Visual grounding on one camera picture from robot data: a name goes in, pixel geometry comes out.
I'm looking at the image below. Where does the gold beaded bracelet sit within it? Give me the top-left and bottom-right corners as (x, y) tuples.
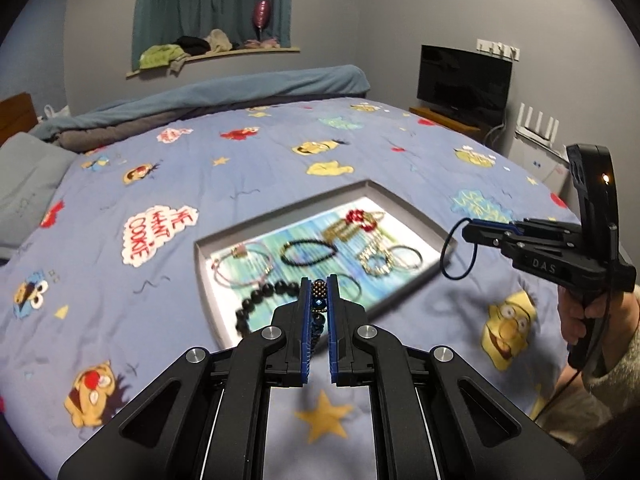
(357, 250), (393, 277)

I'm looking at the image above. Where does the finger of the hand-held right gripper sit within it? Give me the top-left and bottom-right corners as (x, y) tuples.
(462, 223), (517, 252)
(471, 218), (527, 234)

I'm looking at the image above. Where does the beige cloth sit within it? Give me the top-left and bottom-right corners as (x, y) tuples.
(205, 29), (233, 52)

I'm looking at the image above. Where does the blue cartoon printed bedsheet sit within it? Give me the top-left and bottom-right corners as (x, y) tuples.
(0, 95), (591, 480)

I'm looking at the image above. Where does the gold and red bracelet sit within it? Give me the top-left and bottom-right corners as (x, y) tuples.
(320, 212), (386, 243)

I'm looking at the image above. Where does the blue duvet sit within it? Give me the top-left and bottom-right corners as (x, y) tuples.
(30, 65), (371, 141)

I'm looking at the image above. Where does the grey blue pillow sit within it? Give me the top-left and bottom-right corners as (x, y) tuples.
(0, 134), (77, 261)

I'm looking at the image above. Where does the white cabinet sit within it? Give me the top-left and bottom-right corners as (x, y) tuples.
(507, 132), (581, 198)

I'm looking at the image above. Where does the black hair tie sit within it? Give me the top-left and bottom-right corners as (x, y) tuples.
(440, 217), (482, 281)

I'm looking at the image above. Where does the small silver hoop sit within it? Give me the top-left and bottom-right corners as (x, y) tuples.
(334, 272), (362, 303)

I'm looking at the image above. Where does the wooden headboard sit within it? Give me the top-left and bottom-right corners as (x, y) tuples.
(0, 92), (40, 147)

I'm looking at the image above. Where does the person's right hand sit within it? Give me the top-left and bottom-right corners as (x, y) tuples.
(557, 285), (640, 356)

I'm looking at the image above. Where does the red bead ornament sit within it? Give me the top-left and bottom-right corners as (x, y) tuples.
(345, 208), (376, 233)

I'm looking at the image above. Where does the grey blanket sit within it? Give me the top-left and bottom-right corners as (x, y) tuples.
(57, 110), (191, 153)

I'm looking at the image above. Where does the teal curtain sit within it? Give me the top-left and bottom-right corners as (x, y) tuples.
(131, 0), (293, 68)

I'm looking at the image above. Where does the pink cord bracelet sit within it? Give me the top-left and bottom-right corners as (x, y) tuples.
(210, 242), (275, 288)

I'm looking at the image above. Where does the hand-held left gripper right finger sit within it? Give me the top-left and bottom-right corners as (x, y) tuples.
(326, 274), (585, 480)

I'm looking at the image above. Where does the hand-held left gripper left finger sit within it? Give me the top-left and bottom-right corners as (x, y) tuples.
(57, 275), (314, 480)

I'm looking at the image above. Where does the green cloth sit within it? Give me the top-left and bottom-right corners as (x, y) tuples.
(138, 44), (186, 70)

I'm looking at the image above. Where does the black braided bracelet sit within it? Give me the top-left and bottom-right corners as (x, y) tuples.
(280, 239), (337, 267)

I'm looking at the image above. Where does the wooden television stand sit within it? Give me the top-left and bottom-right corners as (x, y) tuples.
(409, 105), (501, 143)

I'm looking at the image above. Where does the person's right forearm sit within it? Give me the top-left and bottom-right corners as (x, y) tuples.
(537, 327), (640, 453)

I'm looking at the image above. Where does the large black bead bracelet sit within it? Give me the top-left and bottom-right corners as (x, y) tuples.
(234, 280), (303, 338)

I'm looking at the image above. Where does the small dark bead bracelet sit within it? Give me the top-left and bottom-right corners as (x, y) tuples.
(307, 280), (331, 356)

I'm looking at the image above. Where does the white router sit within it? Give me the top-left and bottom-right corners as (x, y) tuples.
(515, 102), (562, 148)

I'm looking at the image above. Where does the blue green printed paper liner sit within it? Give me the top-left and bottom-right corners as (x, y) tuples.
(207, 197), (441, 346)

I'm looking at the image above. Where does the large silver hoop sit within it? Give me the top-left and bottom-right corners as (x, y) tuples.
(382, 244), (425, 270)

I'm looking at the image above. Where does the black television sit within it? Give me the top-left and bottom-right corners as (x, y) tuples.
(416, 44), (513, 126)

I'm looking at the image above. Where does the white wall hook rack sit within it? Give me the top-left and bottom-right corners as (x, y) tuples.
(476, 37), (521, 62)

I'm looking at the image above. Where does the grey shallow cardboard box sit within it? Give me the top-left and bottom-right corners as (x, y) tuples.
(192, 178), (458, 348)

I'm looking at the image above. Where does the black cloth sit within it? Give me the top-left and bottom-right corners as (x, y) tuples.
(175, 35), (213, 56)

